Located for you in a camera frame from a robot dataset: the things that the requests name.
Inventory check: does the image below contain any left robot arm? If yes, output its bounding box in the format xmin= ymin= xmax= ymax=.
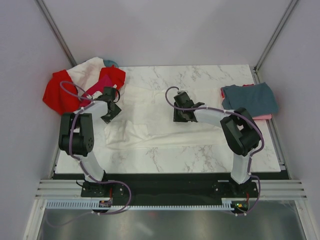
xmin=58 ymin=86 xmax=122 ymax=197

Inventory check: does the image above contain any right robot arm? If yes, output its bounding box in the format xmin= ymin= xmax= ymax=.
xmin=171 ymin=91 xmax=264 ymax=197

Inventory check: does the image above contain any magenta t-shirt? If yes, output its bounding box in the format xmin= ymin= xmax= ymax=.
xmin=80 ymin=74 xmax=114 ymax=107

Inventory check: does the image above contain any teal laundry basket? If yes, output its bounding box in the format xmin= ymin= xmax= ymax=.
xmin=103 ymin=59 xmax=119 ymax=68

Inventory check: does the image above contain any folded red-orange t-shirt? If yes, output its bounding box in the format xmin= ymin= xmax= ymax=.
xmin=220 ymin=87 xmax=225 ymax=99

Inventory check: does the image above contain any red t-shirt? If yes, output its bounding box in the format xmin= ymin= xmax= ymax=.
xmin=42 ymin=67 xmax=126 ymax=115

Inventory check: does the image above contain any folded grey-blue t-shirt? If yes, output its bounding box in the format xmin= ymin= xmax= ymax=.
xmin=222 ymin=83 xmax=279 ymax=117

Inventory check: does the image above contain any folded pink t-shirt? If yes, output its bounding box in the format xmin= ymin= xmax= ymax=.
xmin=252 ymin=114 xmax=272 ymax=121

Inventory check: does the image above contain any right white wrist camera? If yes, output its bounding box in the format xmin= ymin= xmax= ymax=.
xmin=176 ymin=89 xmax=188 ymax=94

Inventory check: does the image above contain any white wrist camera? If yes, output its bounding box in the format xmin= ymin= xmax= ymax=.
xmin=86 ymin=91 xmax=103 ymax=100
xmin=176 ymin=89 xmax=188 ymax=94

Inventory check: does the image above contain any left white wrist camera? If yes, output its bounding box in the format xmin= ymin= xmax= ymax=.
xmin=86 ymin=91 xmax=103 ymax=100

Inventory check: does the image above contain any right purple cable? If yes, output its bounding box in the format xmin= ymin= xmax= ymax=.
xmin=164 ymin=86 xmax=266 ymax=217

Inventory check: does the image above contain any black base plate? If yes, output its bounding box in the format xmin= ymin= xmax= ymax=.
xmin=52 ymin=169 xmax=291 ymax=207

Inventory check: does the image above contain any left aluminium frame post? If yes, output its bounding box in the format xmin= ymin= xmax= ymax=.
xmin=35 ymin=0 xmax=77 ymax=67

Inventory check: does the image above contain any aluminium frame post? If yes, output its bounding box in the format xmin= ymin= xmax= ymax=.
xmin=252 ymin=0 xmax=300 ymax=74
xmin=35 ymin=0 xmax=77 ymax=67

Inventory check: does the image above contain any white slotted cable duct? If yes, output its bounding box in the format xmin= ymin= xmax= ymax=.
xmin=45 ymin=198 xmax=250 ymax=211

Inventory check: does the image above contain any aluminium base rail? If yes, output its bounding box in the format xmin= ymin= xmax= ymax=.
xmin=35 ymin=179 xmax=307 ymax=200

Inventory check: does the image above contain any right aluminium frame post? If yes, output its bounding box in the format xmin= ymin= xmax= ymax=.
xmin=252 ymin=0 xmax=300 ymax=74

